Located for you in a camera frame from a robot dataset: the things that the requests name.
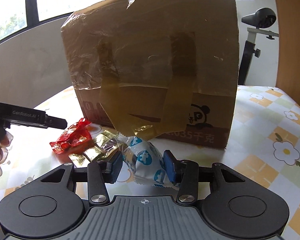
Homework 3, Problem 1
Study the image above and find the brown cardboard box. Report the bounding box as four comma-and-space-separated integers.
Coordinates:
61, 0, 239, 149

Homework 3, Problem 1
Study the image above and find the wooden wardrobe panel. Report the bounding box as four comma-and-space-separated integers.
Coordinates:
275, 0, 300, 106

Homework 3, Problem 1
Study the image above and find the checkered floral bed sheet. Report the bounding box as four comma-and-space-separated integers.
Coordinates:
0, 86, 300, 239

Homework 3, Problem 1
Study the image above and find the black window frame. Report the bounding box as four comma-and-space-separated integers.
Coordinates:
0, 0, 255, 51

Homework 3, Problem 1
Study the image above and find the gold snack packet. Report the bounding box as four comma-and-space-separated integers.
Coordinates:
69, 129, 127, 168

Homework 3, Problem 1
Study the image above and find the blue white snack packet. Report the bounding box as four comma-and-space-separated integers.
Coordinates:
116, 134, 178, 190

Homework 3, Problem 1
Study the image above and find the black exercise bike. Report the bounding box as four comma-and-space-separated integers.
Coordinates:
237, 7, 280, 86

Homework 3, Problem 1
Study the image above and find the red snack packet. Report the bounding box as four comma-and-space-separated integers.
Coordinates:
50, 118, 92, 154

